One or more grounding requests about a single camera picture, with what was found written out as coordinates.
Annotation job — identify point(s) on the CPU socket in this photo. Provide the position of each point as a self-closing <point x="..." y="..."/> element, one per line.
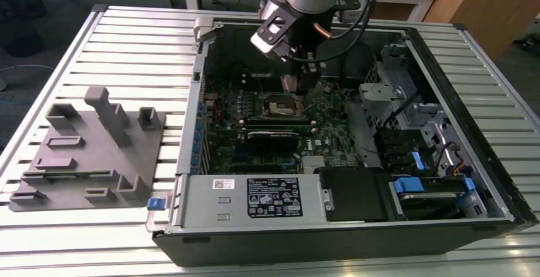
<point x="280" y="106"/>

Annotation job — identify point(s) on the blue carrier tab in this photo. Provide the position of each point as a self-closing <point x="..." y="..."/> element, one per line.
<point x="416" y="161"/>

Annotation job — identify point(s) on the silver coin battery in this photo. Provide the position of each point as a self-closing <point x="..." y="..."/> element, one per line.
<point x="328" y="86"/>

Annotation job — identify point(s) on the silver CPU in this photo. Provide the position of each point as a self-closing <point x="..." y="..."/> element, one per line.
<point x="288" y="83"/>

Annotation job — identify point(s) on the black PC case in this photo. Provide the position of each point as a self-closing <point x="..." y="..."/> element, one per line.
<point x="338" y="245"/>

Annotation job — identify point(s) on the hard disk blue carrier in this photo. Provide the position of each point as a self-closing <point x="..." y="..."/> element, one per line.
<point x="407" y="184"/>

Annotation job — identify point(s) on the black graphics card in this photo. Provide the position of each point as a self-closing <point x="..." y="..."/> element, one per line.
<point x="274" y="144"/>

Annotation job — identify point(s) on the black plastic bay shroud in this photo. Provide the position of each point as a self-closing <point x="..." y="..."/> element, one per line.
<point x="359" y="194"/>

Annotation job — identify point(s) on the blue case latch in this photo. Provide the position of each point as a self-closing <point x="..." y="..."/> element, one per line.
<point x="155" y="204"/>

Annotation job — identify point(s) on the wooden cabinet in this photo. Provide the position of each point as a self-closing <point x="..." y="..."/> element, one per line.
<point x="486" y="11"/>

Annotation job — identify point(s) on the grey parts rack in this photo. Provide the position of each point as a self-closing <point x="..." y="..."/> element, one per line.
<point x="106" y="163"/>

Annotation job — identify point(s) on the grey power supply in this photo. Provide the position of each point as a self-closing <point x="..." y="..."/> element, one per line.
<point x="203" y="201"/>

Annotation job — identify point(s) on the silver metal drive cage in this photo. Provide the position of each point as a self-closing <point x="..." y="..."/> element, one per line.
<point x="379" y="93"/>

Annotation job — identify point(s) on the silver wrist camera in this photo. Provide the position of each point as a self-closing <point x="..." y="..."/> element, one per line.
<point x="266" y="44"/>

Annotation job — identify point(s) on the silver chipset heatsink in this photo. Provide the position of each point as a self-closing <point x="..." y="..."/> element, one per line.
<point x="314" y="161"/>

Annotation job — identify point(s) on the black plastic bracket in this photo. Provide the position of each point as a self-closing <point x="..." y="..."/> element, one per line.
<point x="396" y="144"/>

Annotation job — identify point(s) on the black office chair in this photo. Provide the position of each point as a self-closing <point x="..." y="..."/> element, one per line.
<point x="22" y="36"/>

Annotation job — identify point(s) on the green motherboard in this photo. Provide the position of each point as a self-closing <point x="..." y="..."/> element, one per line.
<point x="328" y="131"/>

